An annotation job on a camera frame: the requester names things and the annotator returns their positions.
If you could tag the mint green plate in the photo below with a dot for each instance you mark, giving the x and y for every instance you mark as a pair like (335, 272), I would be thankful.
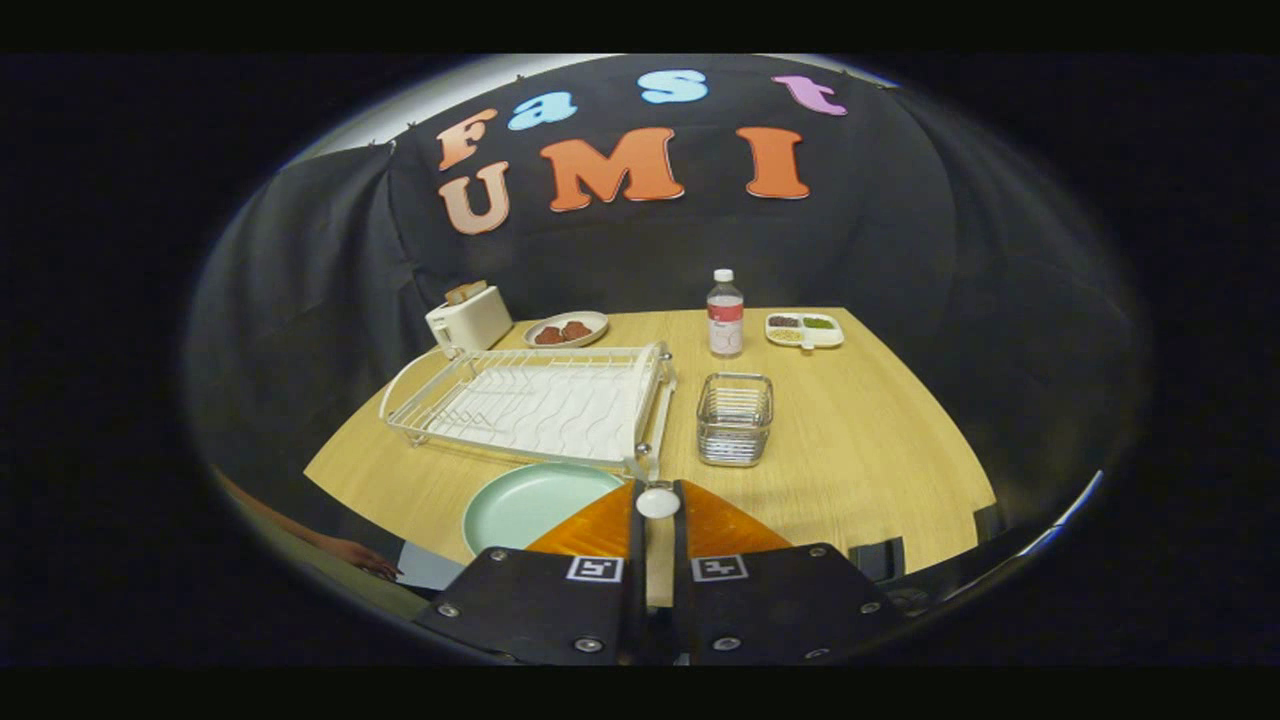
(530, 505)

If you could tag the brown meat piece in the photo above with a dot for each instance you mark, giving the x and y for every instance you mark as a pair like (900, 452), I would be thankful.
(576, 330)
(548, 336)

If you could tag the clear plastic water bottle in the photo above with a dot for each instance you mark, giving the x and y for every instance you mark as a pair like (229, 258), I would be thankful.
(726, 320)

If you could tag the beige oval plate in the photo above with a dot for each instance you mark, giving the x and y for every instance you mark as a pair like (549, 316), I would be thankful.
(598, 320)

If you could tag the pale grey sheet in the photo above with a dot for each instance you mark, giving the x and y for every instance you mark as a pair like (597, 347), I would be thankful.
(432, 568)

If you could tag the white toaster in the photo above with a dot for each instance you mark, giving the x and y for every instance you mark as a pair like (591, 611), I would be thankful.
(475, 322)

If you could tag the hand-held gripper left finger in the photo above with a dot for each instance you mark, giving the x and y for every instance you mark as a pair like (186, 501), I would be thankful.
(636, 600)

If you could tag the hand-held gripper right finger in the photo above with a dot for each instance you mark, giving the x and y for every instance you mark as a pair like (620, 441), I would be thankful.
(682, 600)

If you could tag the white divided dish with beans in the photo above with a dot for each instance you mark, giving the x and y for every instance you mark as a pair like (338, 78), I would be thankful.
(828, 335)

